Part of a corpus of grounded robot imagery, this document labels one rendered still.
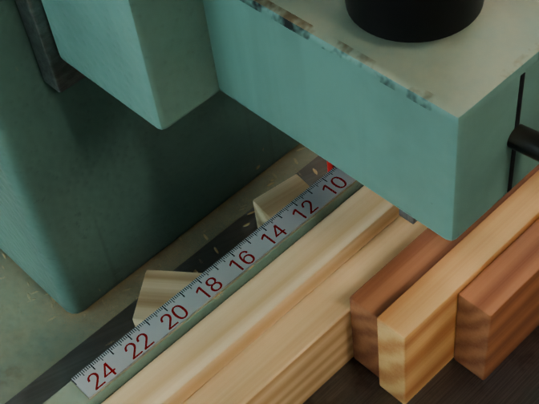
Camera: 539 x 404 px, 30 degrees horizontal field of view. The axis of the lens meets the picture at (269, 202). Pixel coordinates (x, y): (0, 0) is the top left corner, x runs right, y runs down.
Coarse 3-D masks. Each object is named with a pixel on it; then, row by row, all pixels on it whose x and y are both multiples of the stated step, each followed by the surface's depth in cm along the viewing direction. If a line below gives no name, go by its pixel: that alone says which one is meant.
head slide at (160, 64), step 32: (64, 0) 44; (96, 0) 41; (128, 0) 39; (160, 0) 40; (192, 0) 42; (64, 32) 46; (96, 32) 43; (128, 32) 41; (160, 32) 41; (192, 32) 43; (96, 64) 45; (128, 64) 43; (160, 64) 42; (192, 64) 44; (128, 96) 45; (160, 96) 43; (192, 96) 45; (160, 128) 45
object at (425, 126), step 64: (256, 0) 39; (320, 0) 39; (512, 0) 37; (256, 64) 42; (320, 64) 38; (384, 64) 36; (448, 64) 36; (512, 64) 35; (320, 128) 41; (384, 128) 37; (448, 128) 34; (512, 128) 37; (384, 192) 40; (448, 192) 37
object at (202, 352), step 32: (320, 224) 47; (352, 224) 47; (384, 224) 48; (288, 256) 46; (320, 256) 46; (256, 288) 45; (288, 288) 45; (224, 320) 44; (256, 320) 44; (192, 352) 43; (224, 352) 43; (128, 384) 42; (160, 384) 42; (192, 384) 42
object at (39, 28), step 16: (16, 0) 47; (32, 0) 46; (32, 16) 47; (32, 32) 48; (48, 32) 48; (48, 48) 48; (48, 64) 49; (64, 64) 49; (48, 80) 50; (64, 80) 50
